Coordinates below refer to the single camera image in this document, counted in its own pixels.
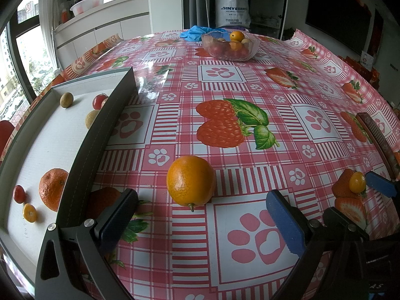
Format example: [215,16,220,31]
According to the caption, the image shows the brown longan fruit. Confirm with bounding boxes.
[85,110,101,130]
[59,92,74,109]

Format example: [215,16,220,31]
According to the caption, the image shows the white plastic bag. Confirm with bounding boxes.
[214,0,251,29]

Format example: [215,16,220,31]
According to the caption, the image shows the dark brown chair back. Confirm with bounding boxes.
[356,112,400,179]

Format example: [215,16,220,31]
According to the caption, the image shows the grey tray with white inside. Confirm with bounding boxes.
[0,66,138,283]

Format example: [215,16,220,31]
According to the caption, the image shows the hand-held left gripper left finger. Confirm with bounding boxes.
[35,188,139,300]

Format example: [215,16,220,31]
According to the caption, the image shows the white counter cabinet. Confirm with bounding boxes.
[51,0,151,69]

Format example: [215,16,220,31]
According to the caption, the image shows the red checked strawberry tablecloth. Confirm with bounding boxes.
[0,28,400,300]

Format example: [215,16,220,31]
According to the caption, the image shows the grey curtain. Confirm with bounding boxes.
[183,0,208,29]

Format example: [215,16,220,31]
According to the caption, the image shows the dark shelving unit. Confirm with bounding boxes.
[208,0,290,40]

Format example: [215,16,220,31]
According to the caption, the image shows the blue cloth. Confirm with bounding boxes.
[180,25,227,41]

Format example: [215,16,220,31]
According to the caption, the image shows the white basin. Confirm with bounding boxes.
[69,0,107,16]

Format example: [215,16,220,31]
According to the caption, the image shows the large orange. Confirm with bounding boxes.
[166,155,217,212]

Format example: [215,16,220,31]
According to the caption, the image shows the black screen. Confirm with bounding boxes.
[304,0,374,55]

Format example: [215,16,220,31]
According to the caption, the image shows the red cardboard boxes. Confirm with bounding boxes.
[344,54,380,88]

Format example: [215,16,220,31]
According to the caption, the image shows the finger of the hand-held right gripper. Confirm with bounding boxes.
[365,171,398,198]

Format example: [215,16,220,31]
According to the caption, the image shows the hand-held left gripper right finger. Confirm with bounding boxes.
[265,189,371,300]

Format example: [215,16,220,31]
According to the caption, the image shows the mandarin orange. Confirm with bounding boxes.
[39,168,69,212]

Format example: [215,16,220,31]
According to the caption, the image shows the clear glass bowl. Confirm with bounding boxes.
[201,31,261,61]

